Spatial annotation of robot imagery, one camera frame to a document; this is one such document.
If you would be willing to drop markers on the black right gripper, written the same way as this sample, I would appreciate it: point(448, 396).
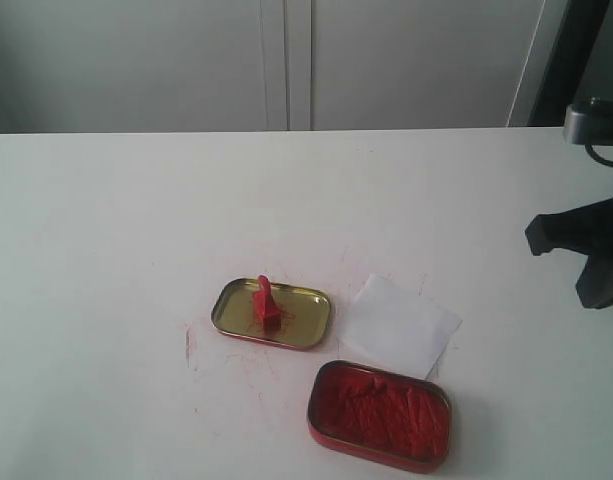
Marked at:
point(586, 230)

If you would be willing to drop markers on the red ink pad tin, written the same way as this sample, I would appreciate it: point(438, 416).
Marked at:
point(380, 416)

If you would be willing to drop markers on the red plastic stamp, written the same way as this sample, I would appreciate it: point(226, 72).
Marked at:
point(266, 310)

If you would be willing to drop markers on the white paper sheet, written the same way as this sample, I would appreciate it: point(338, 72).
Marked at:
point(396, 329)

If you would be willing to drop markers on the gold tin lid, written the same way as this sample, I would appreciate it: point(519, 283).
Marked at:
point(306, 314)

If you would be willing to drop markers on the white cabinet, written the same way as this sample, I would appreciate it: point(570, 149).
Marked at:
point(160, 66)

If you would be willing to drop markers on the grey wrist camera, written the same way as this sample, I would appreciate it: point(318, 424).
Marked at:
point(589, 122)

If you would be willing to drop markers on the dark vertical post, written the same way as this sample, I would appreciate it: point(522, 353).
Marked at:
point(574, 42)

